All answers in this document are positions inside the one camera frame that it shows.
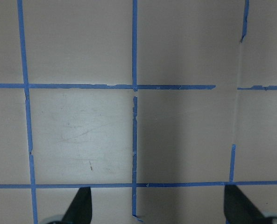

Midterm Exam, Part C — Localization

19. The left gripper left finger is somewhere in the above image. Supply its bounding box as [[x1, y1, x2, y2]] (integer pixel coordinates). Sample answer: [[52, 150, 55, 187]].
[[41, 187, 92, 224]]

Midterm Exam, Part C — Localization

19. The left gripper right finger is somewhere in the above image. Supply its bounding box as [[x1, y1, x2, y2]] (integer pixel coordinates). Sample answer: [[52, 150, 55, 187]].
[[223, 185, 277, 224]]

